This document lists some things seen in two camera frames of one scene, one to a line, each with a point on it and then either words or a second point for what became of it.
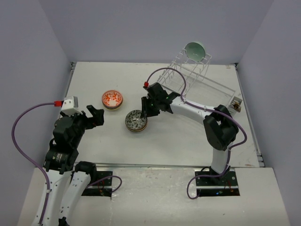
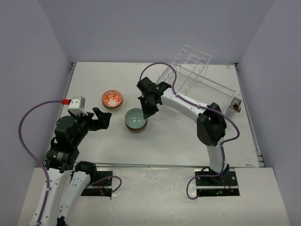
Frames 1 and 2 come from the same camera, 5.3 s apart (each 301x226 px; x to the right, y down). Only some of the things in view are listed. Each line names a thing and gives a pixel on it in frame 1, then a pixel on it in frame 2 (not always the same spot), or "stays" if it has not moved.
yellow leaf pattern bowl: (138, 130) stays
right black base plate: (207, 185) stays
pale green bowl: (195, 51) to (134, 119)
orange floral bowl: (112, 98) stays
